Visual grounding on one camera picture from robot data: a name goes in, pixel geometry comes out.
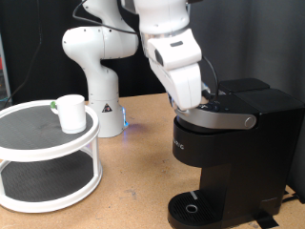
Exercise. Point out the white two-tier turntable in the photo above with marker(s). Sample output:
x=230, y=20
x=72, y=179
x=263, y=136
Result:
x=47, y=136

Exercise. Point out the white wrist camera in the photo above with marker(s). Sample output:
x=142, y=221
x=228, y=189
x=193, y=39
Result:
x=206, y=89

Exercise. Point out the grey tape strip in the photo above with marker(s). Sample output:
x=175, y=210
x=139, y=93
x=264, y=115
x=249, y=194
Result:
x=193, y=195

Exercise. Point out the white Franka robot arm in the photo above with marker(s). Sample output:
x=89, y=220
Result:
x=95, y=47

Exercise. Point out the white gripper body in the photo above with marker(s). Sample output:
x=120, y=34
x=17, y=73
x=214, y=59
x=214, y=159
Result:
x=184, y=86

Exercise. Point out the grey metal frame post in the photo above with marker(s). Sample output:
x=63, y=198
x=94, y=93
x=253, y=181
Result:
x=4, y=79

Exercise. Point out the black tape strip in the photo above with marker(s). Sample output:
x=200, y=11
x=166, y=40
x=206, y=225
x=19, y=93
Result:
x=265, y=221

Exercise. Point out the black Keurig coffee machine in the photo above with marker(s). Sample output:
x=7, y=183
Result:
x=241, y=152

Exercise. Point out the white mug with green tape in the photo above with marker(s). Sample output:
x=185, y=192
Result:
x=72, y=114

